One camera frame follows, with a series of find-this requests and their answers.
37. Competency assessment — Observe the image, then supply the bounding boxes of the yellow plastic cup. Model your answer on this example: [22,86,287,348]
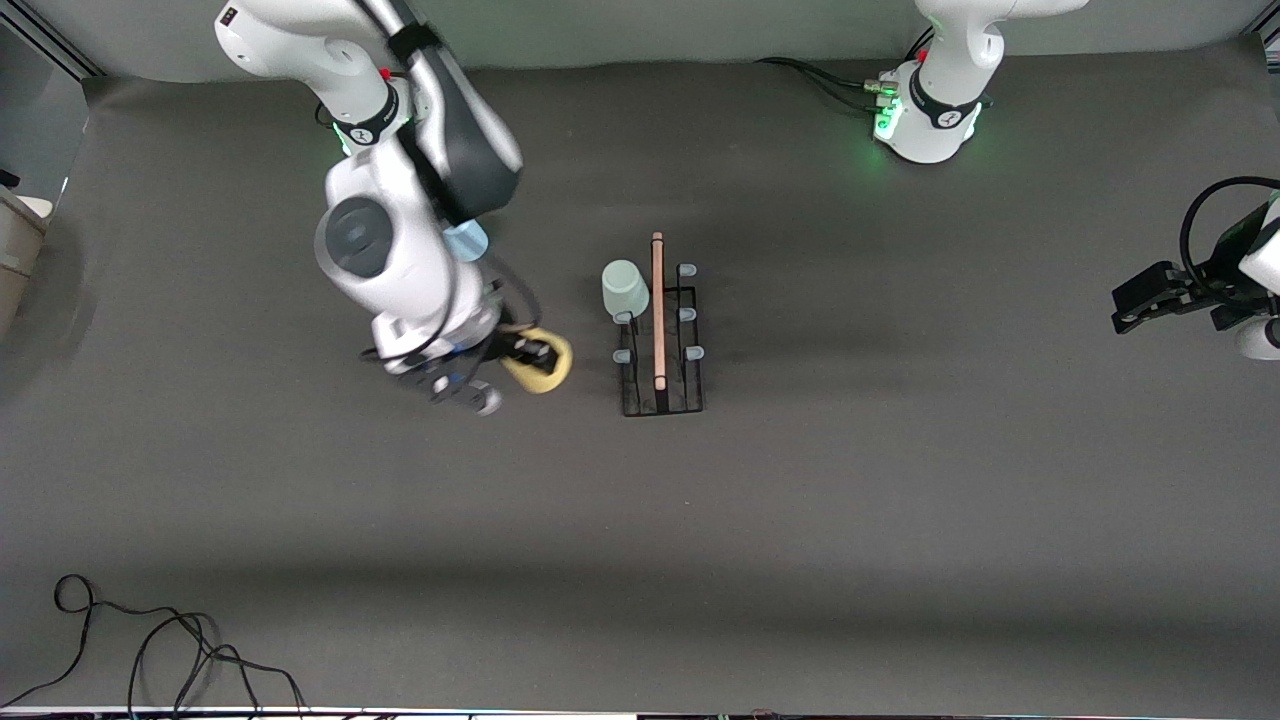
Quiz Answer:
[500,328,573,394]

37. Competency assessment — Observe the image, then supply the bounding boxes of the pale green plastic cup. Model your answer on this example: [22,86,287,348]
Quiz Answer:
[601,260,651,323]

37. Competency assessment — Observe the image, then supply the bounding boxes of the black wire cup holder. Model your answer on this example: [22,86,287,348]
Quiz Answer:
[612,232,706,418]

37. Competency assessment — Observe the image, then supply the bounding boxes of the light blue plastic cup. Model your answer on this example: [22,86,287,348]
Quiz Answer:
[445,222,491,263]

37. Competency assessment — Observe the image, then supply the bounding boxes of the beige box beside table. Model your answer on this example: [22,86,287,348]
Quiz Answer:
[0,170,53,336]

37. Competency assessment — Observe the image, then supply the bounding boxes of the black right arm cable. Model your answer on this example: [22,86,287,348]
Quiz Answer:
[360,0,546,363]

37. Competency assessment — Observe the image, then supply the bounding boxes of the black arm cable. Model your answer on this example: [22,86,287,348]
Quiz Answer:
[360,0,546,363]
[1180,177,1280,296]

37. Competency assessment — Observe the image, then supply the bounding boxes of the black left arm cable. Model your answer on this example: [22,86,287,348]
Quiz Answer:
[1180,177,1280,296]

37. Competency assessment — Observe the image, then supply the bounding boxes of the black left base cables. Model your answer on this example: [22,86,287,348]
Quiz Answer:
[755,55,896,116]

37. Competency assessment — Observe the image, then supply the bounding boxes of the loose black cable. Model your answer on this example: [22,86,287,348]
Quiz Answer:
[0,574,306,713]

